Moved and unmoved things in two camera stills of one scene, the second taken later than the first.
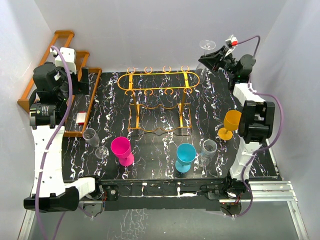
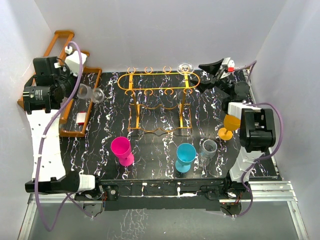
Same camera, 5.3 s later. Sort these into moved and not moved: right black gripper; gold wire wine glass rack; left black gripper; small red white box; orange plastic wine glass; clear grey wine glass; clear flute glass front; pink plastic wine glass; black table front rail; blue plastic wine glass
Moved: right black gripper; clear flute glass front; left black gripper
Not moved: orange plastic wine glass; clear grey wine glass; gold wire wine glass rack; small red white box; black table front rail; blue plastic wine glass; pink plastic wine glass
